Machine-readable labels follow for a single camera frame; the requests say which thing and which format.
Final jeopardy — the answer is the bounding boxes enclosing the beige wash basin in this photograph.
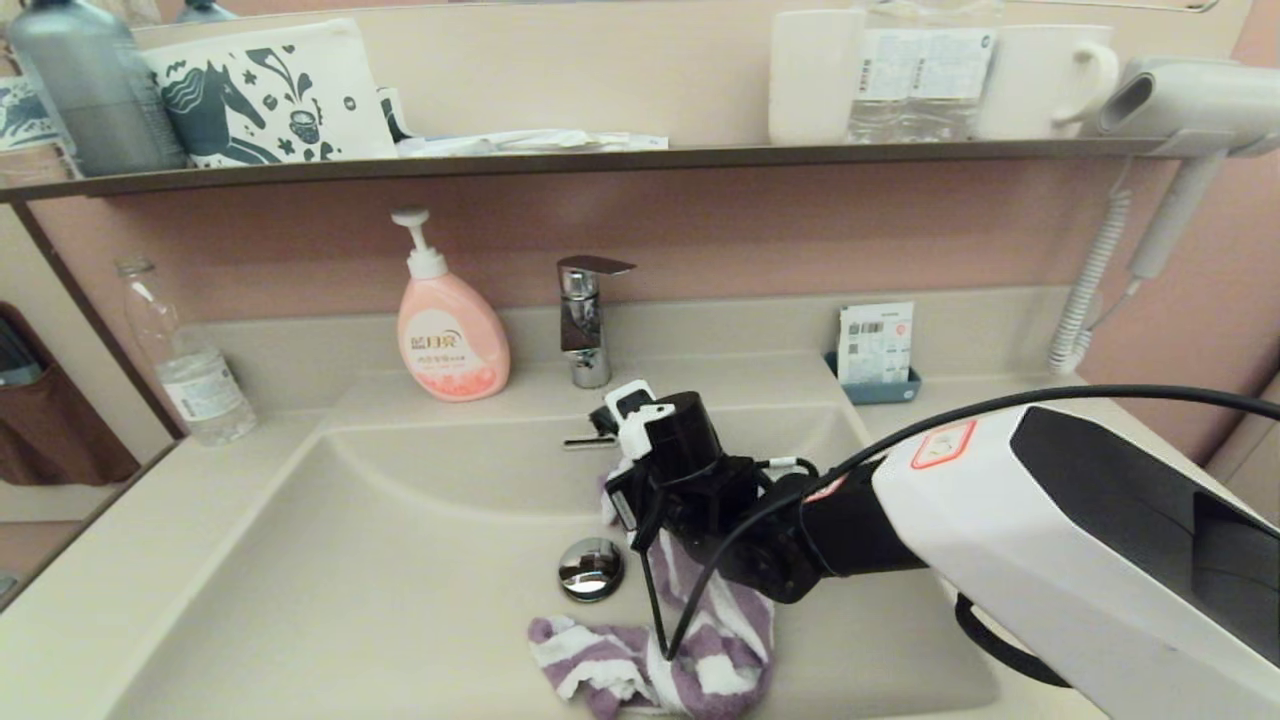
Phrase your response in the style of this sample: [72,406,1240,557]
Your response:
[100,400,1003,720]

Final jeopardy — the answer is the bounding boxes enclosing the white printed sachets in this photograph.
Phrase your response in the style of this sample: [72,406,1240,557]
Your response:
[838,302,916,387]

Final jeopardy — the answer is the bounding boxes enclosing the blue patterned pouch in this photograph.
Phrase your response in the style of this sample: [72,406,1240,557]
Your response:
[0,78,56,151]

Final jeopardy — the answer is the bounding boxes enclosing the brown wall shelf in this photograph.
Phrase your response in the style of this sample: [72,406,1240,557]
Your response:
[0,136,1171,206]

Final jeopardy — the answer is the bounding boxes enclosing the chrome faucet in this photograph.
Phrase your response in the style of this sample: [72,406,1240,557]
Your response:
[556,255,637,390]

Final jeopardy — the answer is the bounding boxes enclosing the chrome drain stopper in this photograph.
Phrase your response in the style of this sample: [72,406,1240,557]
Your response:
[558,537,625,604]

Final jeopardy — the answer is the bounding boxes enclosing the white handleless cup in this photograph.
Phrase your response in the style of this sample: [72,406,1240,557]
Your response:
[768,8,867,147]

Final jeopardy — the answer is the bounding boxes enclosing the grey metal bottle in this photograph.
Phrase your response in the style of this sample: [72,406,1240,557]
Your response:
[5,0,190,179]

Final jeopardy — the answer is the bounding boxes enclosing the small blue tray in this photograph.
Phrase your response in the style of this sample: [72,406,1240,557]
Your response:
[826,350,923,406]

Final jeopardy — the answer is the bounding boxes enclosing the white horse print pouch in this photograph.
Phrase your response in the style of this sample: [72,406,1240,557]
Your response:
[143,18,399,169]

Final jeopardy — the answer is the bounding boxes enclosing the white handled mug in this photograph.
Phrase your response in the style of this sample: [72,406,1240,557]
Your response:
[976,24,1122,142]

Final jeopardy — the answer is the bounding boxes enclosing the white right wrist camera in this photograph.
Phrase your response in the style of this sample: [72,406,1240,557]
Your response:
[604,379,677,461]

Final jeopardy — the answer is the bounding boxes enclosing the white hair dryer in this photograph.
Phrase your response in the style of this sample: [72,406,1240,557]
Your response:
[1095,57,1280,282]

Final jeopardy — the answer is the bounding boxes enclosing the pink soap pump bottle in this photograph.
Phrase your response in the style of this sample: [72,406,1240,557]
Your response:
[390,207,512,403]

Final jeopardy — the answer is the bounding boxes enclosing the thick long black cable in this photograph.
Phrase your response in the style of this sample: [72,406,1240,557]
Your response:
[660,383,1280,661]

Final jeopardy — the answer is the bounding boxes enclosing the tall clear plastic water bottle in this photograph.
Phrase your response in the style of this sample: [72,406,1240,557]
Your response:
[115,257,258,447]

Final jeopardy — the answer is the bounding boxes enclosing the purple white striped towel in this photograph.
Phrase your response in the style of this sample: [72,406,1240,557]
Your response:
[528,470,777,720]

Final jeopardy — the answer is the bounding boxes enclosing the white coiled dryer cord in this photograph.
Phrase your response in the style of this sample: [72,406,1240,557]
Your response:
[1047,160,1147,377]

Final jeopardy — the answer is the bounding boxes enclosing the clear bottle with white label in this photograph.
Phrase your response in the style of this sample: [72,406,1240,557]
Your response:
[848,0,925,143]
[918,0,1003,142]

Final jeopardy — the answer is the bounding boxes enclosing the grey blue cloth item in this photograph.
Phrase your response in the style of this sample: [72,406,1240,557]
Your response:
[0,322,45,389]

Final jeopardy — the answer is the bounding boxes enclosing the flat white plastic packet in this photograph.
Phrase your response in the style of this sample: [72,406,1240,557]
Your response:
[395,128,670,159]

